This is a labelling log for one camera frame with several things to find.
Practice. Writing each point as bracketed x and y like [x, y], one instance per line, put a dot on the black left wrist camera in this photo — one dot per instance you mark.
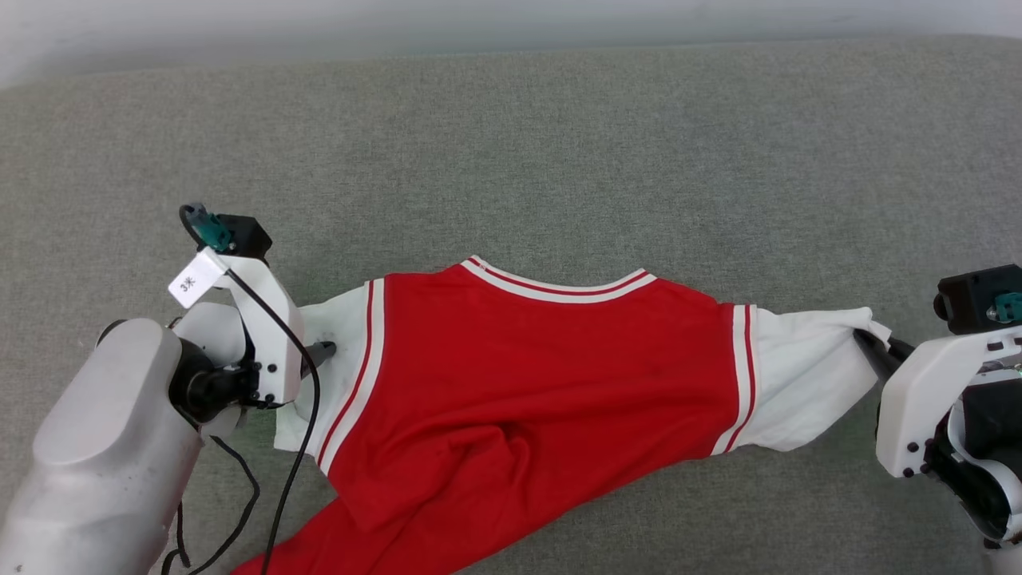
[247, 235]

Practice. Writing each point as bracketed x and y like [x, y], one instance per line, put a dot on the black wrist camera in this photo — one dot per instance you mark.
[974, 299]
[247, 235]

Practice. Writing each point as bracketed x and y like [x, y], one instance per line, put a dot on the red white jersey shirt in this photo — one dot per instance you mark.
[519, 375]

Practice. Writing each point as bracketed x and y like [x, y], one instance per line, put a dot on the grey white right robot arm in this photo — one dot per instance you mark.
[1008, 563]

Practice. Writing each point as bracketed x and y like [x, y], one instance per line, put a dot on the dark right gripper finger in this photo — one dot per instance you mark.
[901, 348]
[877, 355]

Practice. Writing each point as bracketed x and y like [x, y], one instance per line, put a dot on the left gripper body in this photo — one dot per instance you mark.
[211, 387]

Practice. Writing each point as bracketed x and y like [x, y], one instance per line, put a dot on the white left camera bracket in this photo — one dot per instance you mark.
[271, 319]

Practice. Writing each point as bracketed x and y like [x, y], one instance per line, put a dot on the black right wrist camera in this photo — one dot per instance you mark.
[974, 299]

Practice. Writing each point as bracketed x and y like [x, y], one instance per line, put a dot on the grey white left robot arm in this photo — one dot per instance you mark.
[96, 447]

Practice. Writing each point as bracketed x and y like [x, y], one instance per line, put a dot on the white right camera bracket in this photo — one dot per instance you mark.
[918, 399]

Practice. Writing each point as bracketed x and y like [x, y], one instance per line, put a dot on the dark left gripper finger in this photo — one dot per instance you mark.
[321, 361]
[322, 351]

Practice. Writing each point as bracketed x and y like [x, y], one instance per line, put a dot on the white camera bracket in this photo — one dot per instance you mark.
[271, 319]
[918, 399]

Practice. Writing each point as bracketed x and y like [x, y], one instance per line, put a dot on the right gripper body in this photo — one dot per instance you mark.
[986, 455]

